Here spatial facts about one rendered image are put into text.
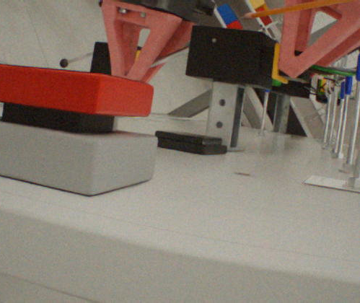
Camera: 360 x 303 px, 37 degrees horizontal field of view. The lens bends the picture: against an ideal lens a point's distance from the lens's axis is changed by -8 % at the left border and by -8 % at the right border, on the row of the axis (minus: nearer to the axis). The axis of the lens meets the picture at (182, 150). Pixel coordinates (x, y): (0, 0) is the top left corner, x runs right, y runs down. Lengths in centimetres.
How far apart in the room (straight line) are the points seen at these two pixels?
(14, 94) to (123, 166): 4
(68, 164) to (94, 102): 2
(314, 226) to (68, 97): 8
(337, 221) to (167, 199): 5
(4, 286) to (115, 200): 48
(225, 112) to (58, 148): 27
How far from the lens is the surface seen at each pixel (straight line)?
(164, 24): 43
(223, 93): 42
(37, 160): 16
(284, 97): 111
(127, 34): 48
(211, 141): 36
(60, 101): 16
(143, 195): 17
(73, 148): 16
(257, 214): 17
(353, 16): 38
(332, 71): 41
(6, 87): 17
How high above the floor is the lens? 118
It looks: 14 degrees down
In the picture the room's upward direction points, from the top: 61 degrees clockwise
